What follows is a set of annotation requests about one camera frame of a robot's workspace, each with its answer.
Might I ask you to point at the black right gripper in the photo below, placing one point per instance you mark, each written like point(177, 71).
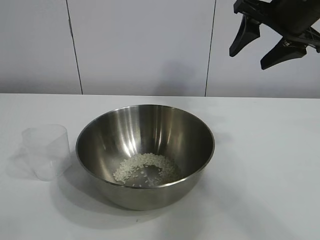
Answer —
point(292, 15)

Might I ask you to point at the stainless steel mixing bowl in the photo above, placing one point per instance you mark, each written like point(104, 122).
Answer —
point(145, 140)

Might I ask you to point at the white rice grains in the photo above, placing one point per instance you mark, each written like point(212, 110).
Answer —
point(132, 165)

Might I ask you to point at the clear plastic measuring cup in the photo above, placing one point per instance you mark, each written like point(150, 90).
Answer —
point(50, 150)

